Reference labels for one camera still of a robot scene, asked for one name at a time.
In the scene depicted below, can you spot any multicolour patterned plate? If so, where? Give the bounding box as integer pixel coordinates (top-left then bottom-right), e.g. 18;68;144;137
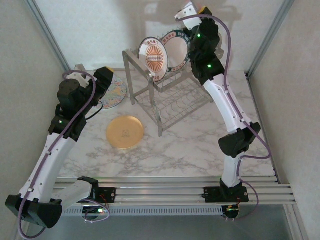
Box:
98;75;129;110

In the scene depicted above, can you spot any white plate dark green ring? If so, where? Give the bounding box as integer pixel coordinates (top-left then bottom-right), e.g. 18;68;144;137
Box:
161;29;191;74

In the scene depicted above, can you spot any white plate orange sunburst print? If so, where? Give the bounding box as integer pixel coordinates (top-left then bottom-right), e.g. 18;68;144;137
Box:
138;36;171;83

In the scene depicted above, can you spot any orange yellow plate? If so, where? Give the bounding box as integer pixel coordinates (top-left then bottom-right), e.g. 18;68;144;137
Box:
105;114;145;150

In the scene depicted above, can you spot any stainless steel dish rack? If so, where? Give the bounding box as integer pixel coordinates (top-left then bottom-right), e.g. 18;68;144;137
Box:
122;27;225;138

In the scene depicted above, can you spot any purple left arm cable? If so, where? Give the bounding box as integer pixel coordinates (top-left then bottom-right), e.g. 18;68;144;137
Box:
17;70;111;240

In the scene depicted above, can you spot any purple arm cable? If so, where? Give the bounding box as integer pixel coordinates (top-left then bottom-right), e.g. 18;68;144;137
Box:
178;13;273;221
17;70;111;240

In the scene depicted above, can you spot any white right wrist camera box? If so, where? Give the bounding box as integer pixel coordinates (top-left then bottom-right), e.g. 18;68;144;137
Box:
174;0;204;31

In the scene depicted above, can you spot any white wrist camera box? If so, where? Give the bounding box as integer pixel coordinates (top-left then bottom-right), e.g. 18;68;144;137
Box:
65;63;92;89
174;0;204;31

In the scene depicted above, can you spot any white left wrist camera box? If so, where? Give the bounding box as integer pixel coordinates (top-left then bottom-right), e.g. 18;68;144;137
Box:
65;63;92;89

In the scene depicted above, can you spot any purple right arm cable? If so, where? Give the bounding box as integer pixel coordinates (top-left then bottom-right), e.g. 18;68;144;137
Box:
178;13;273;221

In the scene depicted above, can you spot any aluminium frame post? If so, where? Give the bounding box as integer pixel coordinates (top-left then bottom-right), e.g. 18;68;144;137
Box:
246;0;296;80
23;0;79;80

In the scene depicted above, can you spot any aluminium table side rail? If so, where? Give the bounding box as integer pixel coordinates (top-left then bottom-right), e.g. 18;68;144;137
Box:
247;74;280;183

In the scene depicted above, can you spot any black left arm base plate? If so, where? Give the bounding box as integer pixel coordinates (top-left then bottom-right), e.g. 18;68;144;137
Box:
94;186;117;204

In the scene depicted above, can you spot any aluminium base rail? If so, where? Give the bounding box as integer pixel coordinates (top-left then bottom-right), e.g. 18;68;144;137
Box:
49;176;298;207

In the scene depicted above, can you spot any grey slotted cable duct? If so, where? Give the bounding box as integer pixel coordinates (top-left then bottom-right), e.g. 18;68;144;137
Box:
59;206;224;216

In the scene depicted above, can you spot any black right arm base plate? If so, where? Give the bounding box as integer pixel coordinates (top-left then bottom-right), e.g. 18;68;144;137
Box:
203;186;250;204

